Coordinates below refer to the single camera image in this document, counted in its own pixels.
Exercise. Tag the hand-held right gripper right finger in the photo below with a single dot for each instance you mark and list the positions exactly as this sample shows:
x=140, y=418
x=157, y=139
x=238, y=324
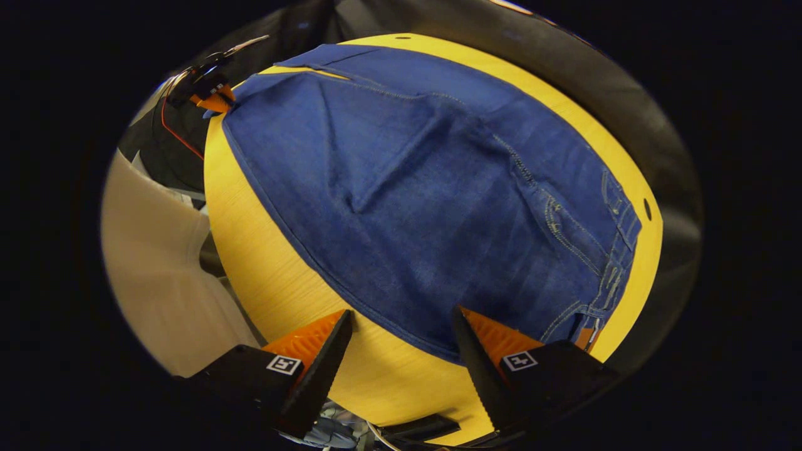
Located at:
x=479, y=376

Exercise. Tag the blue jeans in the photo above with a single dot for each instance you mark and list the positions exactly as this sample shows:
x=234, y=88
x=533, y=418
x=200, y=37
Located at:
x=407, y=207

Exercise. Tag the grey crumpled cloth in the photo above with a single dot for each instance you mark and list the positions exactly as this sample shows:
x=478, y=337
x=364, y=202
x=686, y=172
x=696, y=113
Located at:
x=335, y=433

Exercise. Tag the black backdrop cloth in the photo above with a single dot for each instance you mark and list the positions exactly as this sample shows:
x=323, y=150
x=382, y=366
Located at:
x=626, y=100

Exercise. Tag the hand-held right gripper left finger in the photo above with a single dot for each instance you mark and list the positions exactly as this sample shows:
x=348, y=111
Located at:
x=319, y=376

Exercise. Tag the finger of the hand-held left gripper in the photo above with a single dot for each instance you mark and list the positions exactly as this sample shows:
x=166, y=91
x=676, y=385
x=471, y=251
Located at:
x=216, y=100

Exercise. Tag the person's beige trousers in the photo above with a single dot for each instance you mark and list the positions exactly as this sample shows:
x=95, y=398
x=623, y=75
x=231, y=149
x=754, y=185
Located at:
x=156, y=269

